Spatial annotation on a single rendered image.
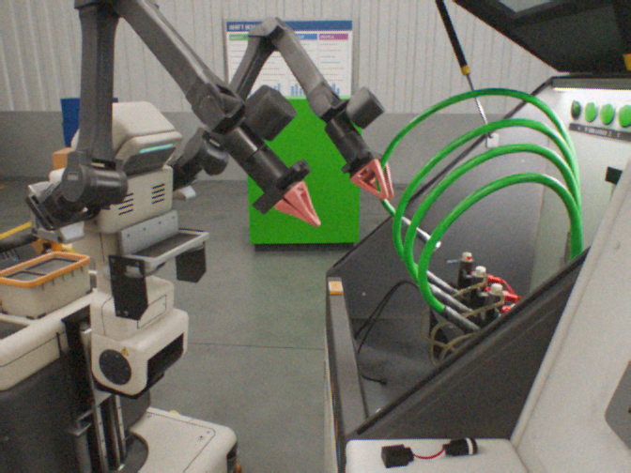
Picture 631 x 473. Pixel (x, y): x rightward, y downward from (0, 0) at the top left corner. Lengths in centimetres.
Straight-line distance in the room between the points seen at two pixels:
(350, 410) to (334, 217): 360
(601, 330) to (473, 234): 76
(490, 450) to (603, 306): 24
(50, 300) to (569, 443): 134
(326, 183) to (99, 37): 331
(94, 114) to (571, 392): 94
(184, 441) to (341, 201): 288
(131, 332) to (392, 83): 643
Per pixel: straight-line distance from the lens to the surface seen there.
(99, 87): 113
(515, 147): 82
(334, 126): 108
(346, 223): 439
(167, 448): 188
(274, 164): 82
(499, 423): 77
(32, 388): 158
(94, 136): 111
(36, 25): 886
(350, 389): 88
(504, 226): 138
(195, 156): 141
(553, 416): 70
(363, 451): 71
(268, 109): 80
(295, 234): 439
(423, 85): 748
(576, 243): 81
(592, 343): 65
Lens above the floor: 144
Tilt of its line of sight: 17 degrees down
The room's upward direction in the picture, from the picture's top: straight up
